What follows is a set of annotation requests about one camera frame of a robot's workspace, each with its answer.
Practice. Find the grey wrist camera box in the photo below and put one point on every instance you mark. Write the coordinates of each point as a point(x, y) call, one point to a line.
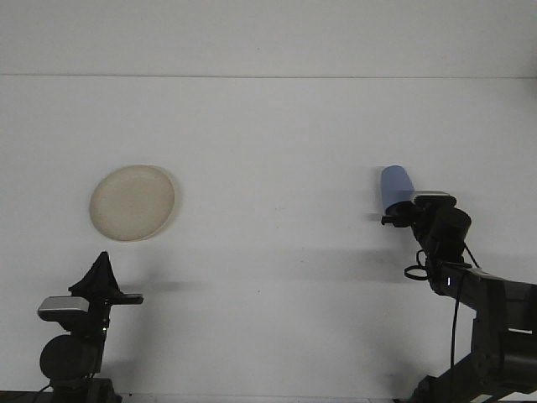
point(434, 195)
point(63, 306)

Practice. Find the pale blue cup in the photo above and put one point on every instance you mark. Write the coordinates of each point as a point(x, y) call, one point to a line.
point(396, 184)

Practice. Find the pale round plate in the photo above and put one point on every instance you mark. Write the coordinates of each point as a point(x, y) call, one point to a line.
point(132, 203)

